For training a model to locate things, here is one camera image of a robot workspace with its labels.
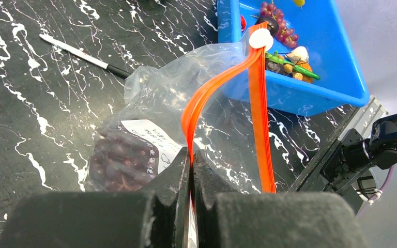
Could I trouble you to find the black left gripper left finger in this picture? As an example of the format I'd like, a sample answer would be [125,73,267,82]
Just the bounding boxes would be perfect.
[0,148,190,247]

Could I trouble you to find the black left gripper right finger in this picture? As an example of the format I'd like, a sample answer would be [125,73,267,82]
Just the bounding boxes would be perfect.
[192,152,368,247]

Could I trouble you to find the dark purple grape bunch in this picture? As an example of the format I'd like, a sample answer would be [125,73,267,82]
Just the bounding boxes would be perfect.
[86,128,161,192]

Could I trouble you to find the clear zip top bag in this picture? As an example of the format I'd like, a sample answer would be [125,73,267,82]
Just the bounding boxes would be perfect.
[101,23,277,193]

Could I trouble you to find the light purple grape bunch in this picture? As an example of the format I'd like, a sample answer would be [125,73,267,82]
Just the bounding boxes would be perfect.
[259,1,299,49]

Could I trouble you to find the red strawberry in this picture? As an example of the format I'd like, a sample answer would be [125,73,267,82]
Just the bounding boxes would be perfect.
[240,15,247,33]

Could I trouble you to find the dark plum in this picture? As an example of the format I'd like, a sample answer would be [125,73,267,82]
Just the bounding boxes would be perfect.
[255,15,280,37]

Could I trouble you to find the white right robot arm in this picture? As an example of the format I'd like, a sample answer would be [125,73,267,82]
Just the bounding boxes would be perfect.
[319,114,397,205]

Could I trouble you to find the black white marker pen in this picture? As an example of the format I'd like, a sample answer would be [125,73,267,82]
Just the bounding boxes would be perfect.
[39,34,131,79]

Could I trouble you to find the dark mangosteen green leaves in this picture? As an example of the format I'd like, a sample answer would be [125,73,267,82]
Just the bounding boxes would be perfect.
[265,58,285,75]

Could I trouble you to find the brown peanut cluster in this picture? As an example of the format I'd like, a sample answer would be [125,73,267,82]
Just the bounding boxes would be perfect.
[283,64,303,81]

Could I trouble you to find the orange brown fruit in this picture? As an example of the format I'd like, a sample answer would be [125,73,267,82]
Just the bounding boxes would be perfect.
[299,61,316,84]

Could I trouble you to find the white garlic bulb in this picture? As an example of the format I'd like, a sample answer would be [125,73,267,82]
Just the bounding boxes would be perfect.
[285,46,309,63]

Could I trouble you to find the blue plastic bin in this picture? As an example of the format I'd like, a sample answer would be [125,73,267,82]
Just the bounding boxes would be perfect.
[216,0,370,116]

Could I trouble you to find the aluminium frame rail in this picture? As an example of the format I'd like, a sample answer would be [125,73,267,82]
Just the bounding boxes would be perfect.
[287,96,389,194]

